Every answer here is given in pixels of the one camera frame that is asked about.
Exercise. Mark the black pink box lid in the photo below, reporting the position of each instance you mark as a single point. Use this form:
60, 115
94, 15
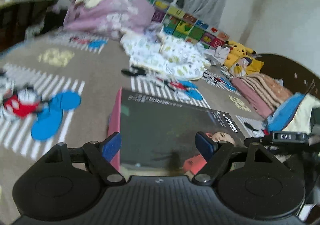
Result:
158, 134

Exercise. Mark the Mickey Mouse brown blanket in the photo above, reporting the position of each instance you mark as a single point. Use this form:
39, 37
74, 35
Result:
53, 101

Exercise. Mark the dark wooden headboard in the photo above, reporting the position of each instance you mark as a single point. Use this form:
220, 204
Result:
295, 77

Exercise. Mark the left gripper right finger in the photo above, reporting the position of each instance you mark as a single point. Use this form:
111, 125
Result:
216, 154

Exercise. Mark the dark wooden desk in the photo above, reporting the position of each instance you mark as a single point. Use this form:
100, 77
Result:
17, 16

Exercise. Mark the white leaf print blanket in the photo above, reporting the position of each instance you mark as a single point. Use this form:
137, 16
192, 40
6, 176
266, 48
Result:
165, 54

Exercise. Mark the pink beige folded blanket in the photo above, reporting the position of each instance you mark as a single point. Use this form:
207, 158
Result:
264, 93

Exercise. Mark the yellow Pikachu plush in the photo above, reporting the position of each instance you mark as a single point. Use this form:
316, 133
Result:
240, 60

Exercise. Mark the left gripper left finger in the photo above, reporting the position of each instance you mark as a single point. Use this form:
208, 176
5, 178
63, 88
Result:
99, 156

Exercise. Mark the purple floral quilt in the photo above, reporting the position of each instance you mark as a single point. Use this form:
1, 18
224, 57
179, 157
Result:
110, 17

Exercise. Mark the colourful alphabet foam mat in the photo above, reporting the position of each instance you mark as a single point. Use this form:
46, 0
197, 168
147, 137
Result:
183, 25

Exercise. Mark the blue cream pillow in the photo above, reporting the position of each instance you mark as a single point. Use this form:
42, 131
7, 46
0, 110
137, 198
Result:
298, 113

